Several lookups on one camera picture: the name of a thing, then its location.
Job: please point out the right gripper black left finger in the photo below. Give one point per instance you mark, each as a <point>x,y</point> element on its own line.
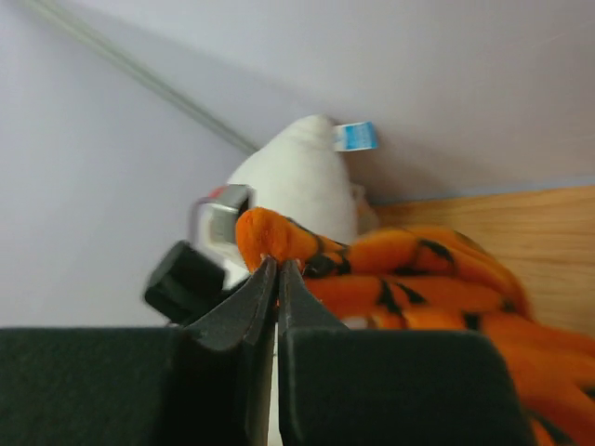
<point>205,384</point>

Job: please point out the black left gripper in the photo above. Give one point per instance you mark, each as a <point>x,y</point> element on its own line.
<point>185,284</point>

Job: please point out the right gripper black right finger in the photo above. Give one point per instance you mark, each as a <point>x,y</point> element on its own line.
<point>339,386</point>

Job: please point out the orange flower-pattern pillowcase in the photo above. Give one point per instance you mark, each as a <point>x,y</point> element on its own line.
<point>437,278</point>

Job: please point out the white pillow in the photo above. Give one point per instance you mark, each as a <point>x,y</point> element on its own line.
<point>300,175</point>

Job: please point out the blue white pillow label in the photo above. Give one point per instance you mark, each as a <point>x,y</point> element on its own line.
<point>355,137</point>

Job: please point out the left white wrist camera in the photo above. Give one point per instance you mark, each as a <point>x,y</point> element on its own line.
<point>212,219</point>

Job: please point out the aluminium rail frame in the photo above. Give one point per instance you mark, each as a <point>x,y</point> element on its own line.
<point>114,54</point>

